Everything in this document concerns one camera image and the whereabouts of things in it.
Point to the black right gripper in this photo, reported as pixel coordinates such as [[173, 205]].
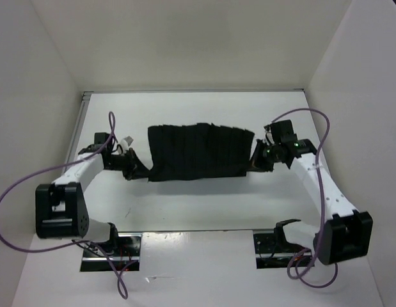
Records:
[[256, 159]]

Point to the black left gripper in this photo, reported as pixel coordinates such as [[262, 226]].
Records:
[[134, 162]]

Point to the black pleated skirt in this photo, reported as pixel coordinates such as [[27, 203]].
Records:
[[203, 150]]

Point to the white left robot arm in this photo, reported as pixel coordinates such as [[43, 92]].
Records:
[[60, 207]]

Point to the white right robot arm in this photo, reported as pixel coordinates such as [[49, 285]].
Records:
[[343, 232]]

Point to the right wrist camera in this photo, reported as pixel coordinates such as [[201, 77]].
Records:
[[268, 135]]

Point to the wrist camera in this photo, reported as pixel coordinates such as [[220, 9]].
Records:
[[268, 135], [124, 145]]

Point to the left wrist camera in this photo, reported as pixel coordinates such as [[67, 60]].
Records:
[[124, 145]]

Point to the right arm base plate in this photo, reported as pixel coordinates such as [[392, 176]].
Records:
[[268, 254]]

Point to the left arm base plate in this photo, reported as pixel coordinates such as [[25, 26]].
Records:
[[125, 256]]

